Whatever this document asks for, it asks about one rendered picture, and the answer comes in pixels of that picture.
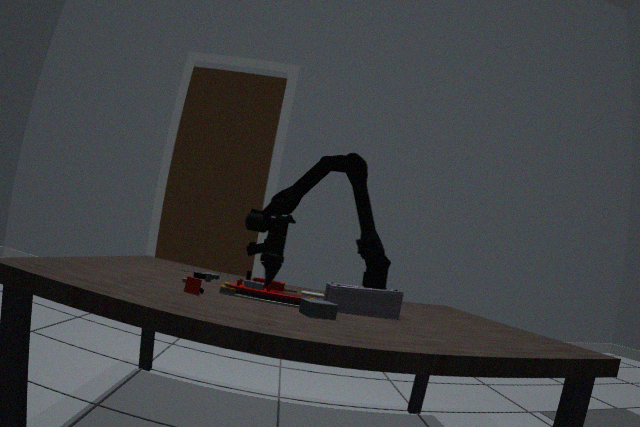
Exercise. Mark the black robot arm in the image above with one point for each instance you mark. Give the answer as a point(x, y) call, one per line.
point(369, 246)

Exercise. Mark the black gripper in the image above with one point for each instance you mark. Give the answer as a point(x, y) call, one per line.
point(273, 259)

